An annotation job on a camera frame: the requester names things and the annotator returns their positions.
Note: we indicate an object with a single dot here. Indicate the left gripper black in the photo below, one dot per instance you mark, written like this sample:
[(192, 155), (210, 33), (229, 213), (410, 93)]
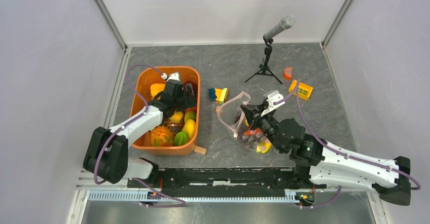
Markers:
[(189, 102)]

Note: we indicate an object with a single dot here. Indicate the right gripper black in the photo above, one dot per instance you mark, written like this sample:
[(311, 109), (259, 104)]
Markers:
[(254, 115)]

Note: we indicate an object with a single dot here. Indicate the orange carrot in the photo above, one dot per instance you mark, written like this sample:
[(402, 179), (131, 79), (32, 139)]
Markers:
[(257, 132)]

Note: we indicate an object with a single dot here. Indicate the clear zip top bag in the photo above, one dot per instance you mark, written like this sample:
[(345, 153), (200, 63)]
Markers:
[(231, 115)]

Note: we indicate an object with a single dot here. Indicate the yellow banana bunch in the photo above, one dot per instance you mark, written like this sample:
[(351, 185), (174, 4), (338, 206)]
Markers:
[(263, 147)]

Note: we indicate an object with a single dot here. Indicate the orange plastic bin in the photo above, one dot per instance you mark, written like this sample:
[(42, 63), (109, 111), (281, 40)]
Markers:
[(142, 85)]

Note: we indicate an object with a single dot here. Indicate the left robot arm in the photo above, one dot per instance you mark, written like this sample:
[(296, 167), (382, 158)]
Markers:
[(107, 155)]

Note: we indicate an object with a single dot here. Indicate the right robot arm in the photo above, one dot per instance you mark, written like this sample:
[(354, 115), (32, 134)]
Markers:
[(321, 162)]

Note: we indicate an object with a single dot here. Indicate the yellow green mango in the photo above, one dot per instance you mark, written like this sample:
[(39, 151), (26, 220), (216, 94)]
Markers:
[(190, 115)]

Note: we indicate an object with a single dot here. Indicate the yellow lemon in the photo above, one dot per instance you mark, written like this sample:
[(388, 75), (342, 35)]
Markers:
[(177, 118)]

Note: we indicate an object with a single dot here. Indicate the yellow pear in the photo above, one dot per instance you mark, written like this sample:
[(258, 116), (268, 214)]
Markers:
[(189, 128)]

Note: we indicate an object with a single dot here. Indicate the multicolour toy brick stack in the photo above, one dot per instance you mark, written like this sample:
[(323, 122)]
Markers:
[(218, 95)]

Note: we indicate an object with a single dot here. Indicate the black microphone tripod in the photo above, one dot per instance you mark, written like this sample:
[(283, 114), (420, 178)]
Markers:
[(264, 69)]

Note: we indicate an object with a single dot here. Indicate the green star fruit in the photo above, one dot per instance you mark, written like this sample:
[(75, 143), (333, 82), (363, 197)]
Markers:
[(180, 138)]

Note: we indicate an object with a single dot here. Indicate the orange spiky fruit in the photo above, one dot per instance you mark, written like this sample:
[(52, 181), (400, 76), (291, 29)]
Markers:
[(161, 136)]

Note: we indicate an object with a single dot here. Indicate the yellow toy brick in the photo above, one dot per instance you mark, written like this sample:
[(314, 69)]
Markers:
[(304, 90)]

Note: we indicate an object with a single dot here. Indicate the wooden block near bin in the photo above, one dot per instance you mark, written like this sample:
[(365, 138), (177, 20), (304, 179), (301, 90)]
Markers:
[(200, 150)]

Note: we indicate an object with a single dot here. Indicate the grey microphone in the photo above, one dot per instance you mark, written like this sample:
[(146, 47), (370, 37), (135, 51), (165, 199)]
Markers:
[(286, 23)]

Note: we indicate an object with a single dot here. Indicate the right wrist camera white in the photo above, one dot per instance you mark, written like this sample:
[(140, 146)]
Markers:
[(274, 100)]

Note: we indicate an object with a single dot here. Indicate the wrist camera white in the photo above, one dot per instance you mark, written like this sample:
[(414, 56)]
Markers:
[(173, 78), (274, 100)]

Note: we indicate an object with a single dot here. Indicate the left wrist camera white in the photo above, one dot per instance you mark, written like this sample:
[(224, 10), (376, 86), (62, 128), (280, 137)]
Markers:
[(173, 78)]

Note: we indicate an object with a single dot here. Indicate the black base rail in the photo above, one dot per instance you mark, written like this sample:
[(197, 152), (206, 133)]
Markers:
[(234, 183)]

